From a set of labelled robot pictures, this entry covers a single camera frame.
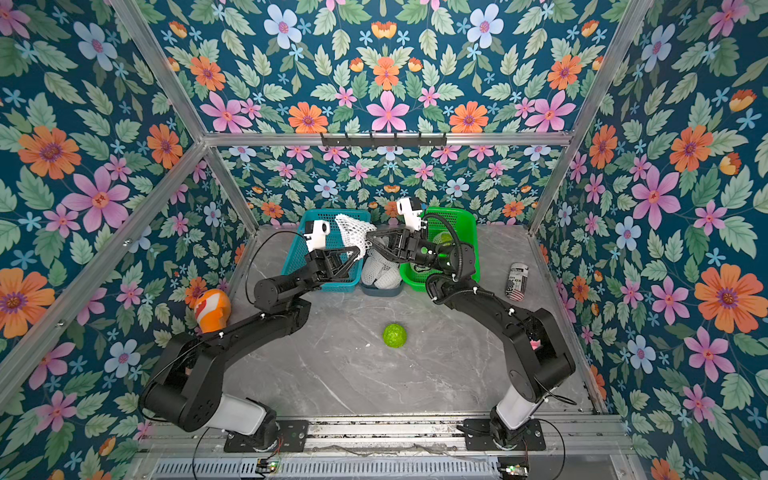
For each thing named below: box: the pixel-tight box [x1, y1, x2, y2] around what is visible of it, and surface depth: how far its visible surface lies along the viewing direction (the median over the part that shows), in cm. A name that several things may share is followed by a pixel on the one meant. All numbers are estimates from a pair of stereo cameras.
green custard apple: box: [383, 323, 407, 348], surface depth 88 cm
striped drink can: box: [505, 262, 529, 302], surface depth 103 cm
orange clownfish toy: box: [194, 288, 232, 333], surface depth 90 cm
